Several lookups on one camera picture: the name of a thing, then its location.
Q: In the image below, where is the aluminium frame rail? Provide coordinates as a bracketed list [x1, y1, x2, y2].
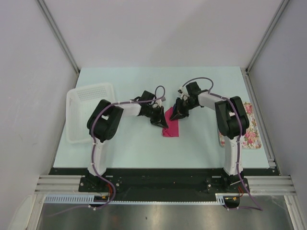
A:
[35, 175, 81, 194]

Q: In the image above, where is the white plastic basket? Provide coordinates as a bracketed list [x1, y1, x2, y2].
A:
[66, 83, 115, 144]

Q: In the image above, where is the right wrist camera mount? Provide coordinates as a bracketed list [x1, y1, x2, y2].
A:
[178, 86, 189, 101]

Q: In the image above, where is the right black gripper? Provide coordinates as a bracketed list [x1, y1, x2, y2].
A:
[170, 97, 198, 121]

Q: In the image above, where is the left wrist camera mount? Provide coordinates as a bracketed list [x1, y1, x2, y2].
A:
[153, 97, 166, 108]

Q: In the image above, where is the white slotted cable duct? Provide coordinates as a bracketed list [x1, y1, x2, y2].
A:
[44, 194, 225, 205]

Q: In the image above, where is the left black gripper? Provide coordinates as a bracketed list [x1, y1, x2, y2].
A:
[145, 105, 168, 129]

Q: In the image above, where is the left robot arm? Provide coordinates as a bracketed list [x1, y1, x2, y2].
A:
[87, 91, 168, 192]

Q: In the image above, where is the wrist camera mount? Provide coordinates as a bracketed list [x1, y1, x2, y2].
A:
[178, 86, 189, 101]
[153, 97, 166, 108]

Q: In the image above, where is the floral cloth mat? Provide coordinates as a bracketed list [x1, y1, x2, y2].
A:
[218, 102, 262, 150]

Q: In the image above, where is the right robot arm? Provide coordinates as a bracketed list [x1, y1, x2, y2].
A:
[170, 81, 249, 192]

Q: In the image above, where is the pink paper napkin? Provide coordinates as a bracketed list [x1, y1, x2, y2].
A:
[162, 107, 179, 138]

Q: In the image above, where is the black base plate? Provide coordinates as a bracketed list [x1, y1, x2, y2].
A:
[49, 167, 280, 202]

